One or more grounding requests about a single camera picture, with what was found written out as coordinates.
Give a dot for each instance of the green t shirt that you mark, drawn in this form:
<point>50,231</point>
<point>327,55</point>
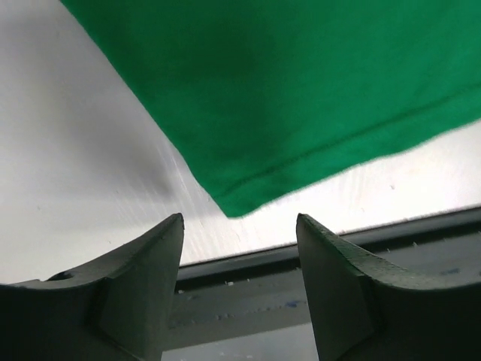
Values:
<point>262,98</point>

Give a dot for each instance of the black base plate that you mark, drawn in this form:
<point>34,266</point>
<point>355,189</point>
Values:
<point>277,288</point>

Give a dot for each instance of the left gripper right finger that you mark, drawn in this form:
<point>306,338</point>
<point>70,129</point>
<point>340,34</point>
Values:
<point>363,307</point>

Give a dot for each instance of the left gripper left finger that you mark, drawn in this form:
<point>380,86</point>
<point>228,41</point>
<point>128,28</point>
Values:
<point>115,307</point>

